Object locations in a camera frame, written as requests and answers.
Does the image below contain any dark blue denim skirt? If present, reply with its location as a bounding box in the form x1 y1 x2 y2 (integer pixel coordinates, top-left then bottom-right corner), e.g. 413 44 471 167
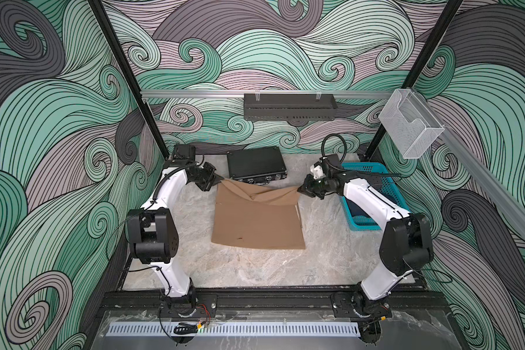
346 200 376 226

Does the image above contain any tan brown skirt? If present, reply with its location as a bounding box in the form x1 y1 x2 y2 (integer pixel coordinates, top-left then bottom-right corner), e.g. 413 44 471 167
211 179 306 249

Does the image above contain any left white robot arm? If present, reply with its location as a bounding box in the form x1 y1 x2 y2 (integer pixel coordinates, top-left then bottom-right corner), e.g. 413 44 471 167
125 144 223 316

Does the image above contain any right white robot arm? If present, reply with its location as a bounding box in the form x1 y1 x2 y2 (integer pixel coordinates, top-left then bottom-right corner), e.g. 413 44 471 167
297 154 434 318

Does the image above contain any teal plastic basket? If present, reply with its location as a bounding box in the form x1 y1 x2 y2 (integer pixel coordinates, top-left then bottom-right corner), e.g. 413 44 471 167
339 162 410 231

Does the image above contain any black hard case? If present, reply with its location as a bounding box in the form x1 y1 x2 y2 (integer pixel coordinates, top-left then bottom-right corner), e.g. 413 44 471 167
226 147 287 185

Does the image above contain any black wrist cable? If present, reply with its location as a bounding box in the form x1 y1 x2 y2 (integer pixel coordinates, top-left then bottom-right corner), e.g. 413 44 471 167
320 133 403 180

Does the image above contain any grey perforated wall shelf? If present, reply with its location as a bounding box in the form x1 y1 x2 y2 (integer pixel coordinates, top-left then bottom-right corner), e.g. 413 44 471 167
243 94 338 123

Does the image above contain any aluminium back rail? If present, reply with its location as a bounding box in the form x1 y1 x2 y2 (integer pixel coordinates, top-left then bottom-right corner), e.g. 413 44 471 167
141 89 393 100

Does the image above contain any clear mesh wall holder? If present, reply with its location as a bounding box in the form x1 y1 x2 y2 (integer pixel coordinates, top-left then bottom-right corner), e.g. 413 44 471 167
379 88 445 159

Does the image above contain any black left corner post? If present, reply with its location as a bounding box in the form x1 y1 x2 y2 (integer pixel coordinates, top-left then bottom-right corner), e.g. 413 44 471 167
87 0 170 160

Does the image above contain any black corner post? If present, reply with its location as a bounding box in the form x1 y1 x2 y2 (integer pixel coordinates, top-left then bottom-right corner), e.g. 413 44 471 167
87 0 170 160
363 0 463 161

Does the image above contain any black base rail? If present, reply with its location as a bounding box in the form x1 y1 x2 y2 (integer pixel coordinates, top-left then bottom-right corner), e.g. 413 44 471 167
100 283 447 318

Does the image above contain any white slotted cable duct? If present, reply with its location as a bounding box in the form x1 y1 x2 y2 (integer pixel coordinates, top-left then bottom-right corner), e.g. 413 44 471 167
105 321 360 338

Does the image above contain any aluminium side rail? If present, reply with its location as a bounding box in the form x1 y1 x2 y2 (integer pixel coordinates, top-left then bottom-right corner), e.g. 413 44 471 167
408 87 525 259

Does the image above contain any black right corner post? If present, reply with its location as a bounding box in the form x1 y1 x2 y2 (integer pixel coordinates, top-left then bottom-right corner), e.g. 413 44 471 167
363 0 463 161

